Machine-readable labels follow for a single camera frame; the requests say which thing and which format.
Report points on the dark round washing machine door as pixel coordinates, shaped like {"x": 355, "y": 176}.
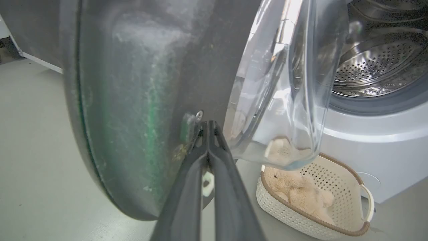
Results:
{"x": 140, "y": 100}

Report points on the beige plush toy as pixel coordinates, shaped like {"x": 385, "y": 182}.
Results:
{"x": 297, "y": 190}

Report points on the perforated steel washer drum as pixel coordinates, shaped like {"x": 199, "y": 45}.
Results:
{"x": 378, "y": 60}

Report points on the cream perforated laundry basket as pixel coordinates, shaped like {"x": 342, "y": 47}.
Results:
{"x": 341, "y": 197}

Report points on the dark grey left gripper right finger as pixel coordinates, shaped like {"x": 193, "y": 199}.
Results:
{"x": 232, "y": 207}

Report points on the white front-load washing machine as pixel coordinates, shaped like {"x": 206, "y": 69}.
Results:
{"x": 378, "y": 140}

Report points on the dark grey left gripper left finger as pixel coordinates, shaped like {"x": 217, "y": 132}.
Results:
{"x": 182, "y": 204}

